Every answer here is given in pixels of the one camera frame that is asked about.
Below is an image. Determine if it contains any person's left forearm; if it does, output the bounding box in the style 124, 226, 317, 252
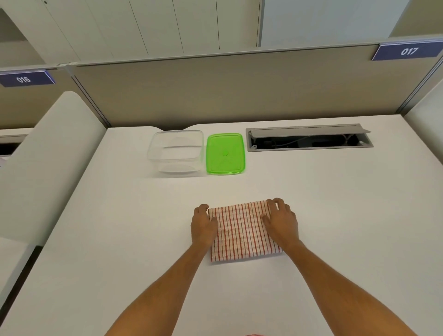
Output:
103, 242, 213, 336

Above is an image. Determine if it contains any blue number sign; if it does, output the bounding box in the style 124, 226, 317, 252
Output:
371, 40, 443, 62
0, 70, 56, 88

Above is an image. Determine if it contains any clear plastic container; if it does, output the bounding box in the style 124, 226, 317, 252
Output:
147, 130, 205, 174

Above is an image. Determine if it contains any person's right forearm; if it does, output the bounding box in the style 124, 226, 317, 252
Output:
282, 239, 419, 336

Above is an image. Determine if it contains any beige desk partition panel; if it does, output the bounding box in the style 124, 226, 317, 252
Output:
0, 67, 111, 130
71, 41, 443, 130

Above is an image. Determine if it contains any green plastic lid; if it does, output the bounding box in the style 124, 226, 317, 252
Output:
206, 133, 246, 175

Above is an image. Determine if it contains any white storage cabinet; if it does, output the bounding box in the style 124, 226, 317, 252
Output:
259, 0, 410, 48

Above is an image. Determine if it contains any red white checked cloth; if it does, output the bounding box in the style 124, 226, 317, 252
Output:
207, 199, 284, 263

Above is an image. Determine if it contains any person's right hand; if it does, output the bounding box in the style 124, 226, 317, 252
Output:
262, 198, 300, 252

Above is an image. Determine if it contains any beige storage cabinet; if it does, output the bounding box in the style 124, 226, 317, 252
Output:
0, 0, 262, 66

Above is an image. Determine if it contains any person's left hand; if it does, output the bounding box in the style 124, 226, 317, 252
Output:
191, 204, 219, 251

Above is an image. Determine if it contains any white curved side divider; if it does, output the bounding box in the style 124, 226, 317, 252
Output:
0, 91, 107, 244
403, 91, 443, 147

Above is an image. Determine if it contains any grey desk cable box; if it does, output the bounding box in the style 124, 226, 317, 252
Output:
246, 124, 375, 152

